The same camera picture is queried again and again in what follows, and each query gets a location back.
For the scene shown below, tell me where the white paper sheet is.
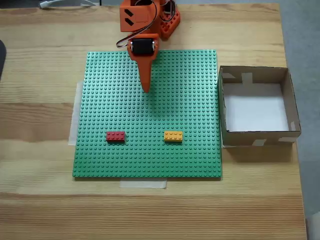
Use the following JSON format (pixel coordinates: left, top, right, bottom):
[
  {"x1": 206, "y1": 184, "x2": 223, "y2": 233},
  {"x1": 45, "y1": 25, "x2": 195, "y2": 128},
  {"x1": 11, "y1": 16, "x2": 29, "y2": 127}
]
[{"x1": 222, "y1": 82, "x2": 291, "y2": 133}]

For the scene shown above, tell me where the open cardboard box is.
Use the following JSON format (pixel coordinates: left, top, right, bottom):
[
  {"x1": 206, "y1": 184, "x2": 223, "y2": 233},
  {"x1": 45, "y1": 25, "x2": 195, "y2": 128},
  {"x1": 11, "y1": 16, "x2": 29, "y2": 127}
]
[{"x1": 217, "y1": 65, "x2": 302, "y2": 149}]

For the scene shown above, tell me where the translucent tape strip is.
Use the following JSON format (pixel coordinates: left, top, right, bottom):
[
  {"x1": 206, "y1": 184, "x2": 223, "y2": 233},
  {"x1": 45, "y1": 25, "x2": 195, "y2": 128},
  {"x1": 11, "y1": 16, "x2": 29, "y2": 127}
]
[
  {"x1": 67, "y1": 80, "x2": 86, "y2": 147},
  {"x1": 119, "y1": 178, "x2": 168, "y2": 190}
]

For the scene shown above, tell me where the yellow lego block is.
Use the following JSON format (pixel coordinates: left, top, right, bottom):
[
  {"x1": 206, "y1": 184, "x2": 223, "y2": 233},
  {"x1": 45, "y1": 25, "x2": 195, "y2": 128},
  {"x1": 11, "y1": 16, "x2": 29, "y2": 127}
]
[{"x1": 163, "y1": 130, "x2": 184, "y2": 144}]

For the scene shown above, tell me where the red lego block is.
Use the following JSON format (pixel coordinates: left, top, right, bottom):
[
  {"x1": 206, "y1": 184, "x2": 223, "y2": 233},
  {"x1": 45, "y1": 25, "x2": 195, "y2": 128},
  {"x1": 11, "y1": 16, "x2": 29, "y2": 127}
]
[{"x1": 105, "y1": 131, "x2": 127, "y2": 143}]

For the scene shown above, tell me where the white cable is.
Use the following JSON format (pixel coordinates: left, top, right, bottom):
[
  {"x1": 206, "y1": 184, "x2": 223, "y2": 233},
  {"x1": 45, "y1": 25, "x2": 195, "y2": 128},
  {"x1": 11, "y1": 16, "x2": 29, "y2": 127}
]
[{"x1": 38, "y1": 0, "x2": 101, "y2": 10}]

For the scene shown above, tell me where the black rounded object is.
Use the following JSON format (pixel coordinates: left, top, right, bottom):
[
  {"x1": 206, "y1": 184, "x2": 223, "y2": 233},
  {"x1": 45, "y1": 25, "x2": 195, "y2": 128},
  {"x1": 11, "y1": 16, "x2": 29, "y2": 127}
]
[{"x1": 0, "y1": 39, "x2": 7, "y2": 83}]

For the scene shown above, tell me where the striped servo cable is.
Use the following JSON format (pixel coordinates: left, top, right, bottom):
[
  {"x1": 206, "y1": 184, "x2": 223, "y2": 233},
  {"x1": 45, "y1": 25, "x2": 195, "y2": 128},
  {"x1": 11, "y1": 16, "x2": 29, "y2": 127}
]
[{"x1": 116, "y1": 0, "x2": 161, "y2": 50}]

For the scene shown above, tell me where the green lego baseplate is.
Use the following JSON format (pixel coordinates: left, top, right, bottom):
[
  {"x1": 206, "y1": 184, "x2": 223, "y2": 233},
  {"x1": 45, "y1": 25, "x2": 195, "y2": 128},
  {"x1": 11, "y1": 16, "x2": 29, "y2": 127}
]
[{"x1": 71, "y1": 49, "x2": 223, "y2": 179}]

